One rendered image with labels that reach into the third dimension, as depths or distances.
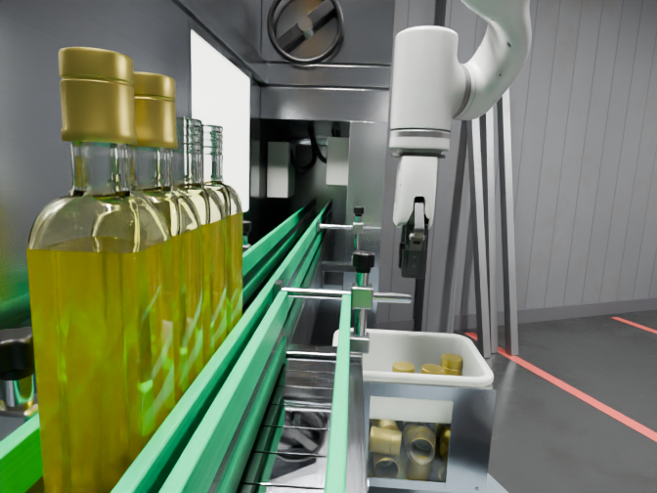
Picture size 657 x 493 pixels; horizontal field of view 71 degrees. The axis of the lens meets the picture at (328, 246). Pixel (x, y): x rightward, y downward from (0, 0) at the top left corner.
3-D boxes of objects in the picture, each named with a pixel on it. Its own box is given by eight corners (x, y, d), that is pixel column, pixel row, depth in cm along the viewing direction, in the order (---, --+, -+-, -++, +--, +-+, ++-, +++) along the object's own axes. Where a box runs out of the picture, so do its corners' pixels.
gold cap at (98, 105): (93, 143, 26) (89, 62, 25) (151, 145, 26) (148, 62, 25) (44, 140, 23) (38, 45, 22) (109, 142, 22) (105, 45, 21)
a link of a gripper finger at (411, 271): (403, 230, 65) (400, 276, 66) (405, 233, 62) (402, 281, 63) (426, 231, 65) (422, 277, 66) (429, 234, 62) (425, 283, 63)
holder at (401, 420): (300, 416, 82) (303, 333, 79) (458, 426, 80) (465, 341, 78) (286, 480, 65) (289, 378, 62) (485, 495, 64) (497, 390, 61)
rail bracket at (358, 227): (315, 287, 126) (318, 203, 122) (376, 290, 125) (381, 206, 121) (313, 291, 121) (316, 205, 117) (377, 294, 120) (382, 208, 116)
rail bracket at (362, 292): (275, 340, 60) (277, 246, 58) (405, 347, 59) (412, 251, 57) (271, 349, 57) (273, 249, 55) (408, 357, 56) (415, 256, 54)
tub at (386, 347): (332, 374, 80) (334, 326, 79) (462, 381, 79) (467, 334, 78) (327, 430, 63) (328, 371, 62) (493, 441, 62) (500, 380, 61)
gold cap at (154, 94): (134, 147, 32) (132, 80, 31) (185, 149, 32) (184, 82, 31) (108, 145, 28) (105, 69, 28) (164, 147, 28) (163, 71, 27)
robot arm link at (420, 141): (388, 133, 70) (386, 154, 70) (391, 128, 61) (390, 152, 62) (444, 135, 69) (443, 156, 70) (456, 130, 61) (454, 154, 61)
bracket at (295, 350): (287, 391, 61) (289, 340, 60) (359, 395, 61) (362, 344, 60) (284, 405, 58) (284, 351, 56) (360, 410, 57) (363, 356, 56)
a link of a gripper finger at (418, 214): (413, 183, 65) (409, 217, 68) (416, 210, 58) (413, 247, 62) (421, 183, 65) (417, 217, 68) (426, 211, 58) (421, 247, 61)
